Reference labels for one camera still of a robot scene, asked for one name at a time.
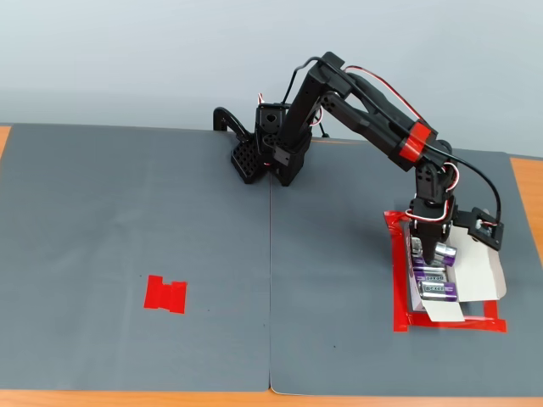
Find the red tape rectangular frame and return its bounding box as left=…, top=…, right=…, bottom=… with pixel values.
left=383, top=209, right=509, bottom=334

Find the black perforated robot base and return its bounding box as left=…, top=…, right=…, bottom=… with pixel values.
left=230, top=103, right=313, bottom=187

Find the black camera cable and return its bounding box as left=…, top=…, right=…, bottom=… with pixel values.
left=282, top=57, right=502, bottom=226

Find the purple silver 9V battery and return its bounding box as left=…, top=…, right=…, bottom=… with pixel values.
left=433, top=242, right=459, bottom=269

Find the white cardboard battery box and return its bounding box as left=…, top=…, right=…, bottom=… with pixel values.
left=406, top=220, right=508, bottom=323

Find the red tape band wrap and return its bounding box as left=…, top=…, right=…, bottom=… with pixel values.
left=397, top=121, right=439, bottom=164

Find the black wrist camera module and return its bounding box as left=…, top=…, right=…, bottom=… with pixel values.
left=456, top=206, right=506, bottom=249

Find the red tape patch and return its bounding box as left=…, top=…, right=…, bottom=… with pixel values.
left=143, top=274, right=188, bottom=315

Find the grey table mat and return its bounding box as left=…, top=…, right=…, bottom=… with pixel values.
left=0, top=122, right=272, bottom=393
left=269, top=136, right=543, bottom=399

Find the black table clamp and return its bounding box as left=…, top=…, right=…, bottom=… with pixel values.
left=212, top=107, right=247, bottom=141

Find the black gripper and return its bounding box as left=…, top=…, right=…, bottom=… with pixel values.
left=406, top=192, right=458, bottom=267

